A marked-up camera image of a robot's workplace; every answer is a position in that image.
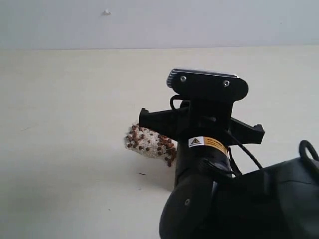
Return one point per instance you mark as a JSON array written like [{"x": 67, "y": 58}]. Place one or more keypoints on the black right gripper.
[{"x": 198, "y": 117}]

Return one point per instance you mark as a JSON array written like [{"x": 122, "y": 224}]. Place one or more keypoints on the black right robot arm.
[{"x": 212, "y": 199}]

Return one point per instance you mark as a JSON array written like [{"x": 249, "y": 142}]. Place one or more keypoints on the brown pellets and white crumbs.
[{"x": 151, "y": 144}]

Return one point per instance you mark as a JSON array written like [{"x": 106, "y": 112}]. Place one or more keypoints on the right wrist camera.
[{"x": 207, "y": 85}]

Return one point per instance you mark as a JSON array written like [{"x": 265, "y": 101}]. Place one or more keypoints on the white blob on wall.
[{"x": 106, "y": 12}]

